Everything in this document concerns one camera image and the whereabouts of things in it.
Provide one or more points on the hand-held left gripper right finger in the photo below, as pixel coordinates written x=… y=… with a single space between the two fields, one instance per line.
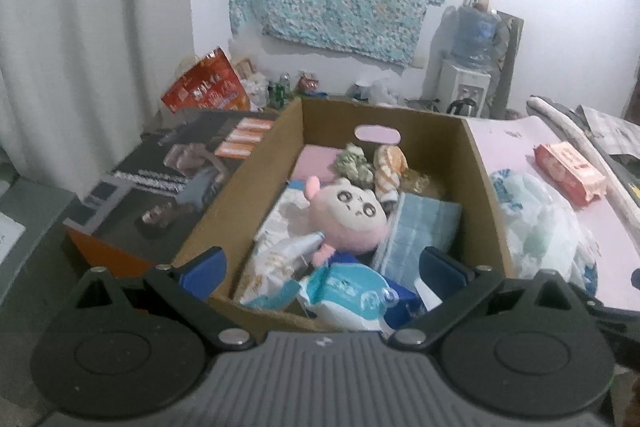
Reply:
x=442 y=272

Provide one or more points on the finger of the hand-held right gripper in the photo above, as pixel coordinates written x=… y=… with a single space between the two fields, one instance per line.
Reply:
x=615 y=317

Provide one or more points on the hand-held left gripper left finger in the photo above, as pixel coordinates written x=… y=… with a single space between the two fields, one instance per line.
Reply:
x=207 y=267

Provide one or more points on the blue checked towel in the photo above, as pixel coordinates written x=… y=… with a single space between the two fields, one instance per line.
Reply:
x=420 y=232

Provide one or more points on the cardboard box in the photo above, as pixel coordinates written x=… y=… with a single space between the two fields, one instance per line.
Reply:
x=240 y=207

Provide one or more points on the white tissue pack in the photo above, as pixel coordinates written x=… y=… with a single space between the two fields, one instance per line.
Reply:
x=275 y=247

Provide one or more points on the gold packet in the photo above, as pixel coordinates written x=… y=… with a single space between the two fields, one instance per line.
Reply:
x=422 y=184

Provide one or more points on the blue and white wipes pack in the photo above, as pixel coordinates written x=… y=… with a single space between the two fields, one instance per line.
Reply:
x=350 y=297

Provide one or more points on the clear plastic tissue bag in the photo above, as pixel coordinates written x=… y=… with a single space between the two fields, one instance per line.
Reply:
x=540 y=227

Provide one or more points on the pink plush toy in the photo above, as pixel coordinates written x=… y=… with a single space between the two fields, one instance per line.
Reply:
x=350 y=217

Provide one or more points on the orange striped white cloth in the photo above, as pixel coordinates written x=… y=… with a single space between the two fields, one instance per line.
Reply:
x=390 y=169

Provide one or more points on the green floral scrunchie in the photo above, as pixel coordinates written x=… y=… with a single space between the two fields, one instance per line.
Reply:
x=354 y=164

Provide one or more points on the pink sponge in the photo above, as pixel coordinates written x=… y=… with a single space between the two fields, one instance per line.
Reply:
x=315 y=164

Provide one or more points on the pink wet wipes pack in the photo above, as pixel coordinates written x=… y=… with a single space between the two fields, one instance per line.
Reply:
x=570 y=172

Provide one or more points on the dark printed carton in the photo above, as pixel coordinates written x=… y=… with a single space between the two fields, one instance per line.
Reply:
x=165 y=187

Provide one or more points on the red snack bag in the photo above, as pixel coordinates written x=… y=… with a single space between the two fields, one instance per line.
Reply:
x=207 y=84

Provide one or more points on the checked blanket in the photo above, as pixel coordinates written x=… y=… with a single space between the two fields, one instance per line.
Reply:
x=610 y=127

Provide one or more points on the green bottle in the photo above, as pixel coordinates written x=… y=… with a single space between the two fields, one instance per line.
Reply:
x=280 y=89

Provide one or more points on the white plastic bag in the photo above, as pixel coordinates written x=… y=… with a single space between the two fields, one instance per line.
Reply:
x=375 y=89

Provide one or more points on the grey board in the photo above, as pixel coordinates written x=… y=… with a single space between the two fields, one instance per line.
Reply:
x=510 y=67

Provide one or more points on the blue water bottle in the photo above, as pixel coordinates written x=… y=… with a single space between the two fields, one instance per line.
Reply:
x=477 y=37

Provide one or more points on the white curtain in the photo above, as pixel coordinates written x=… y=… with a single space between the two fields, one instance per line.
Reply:
x=90 y=32

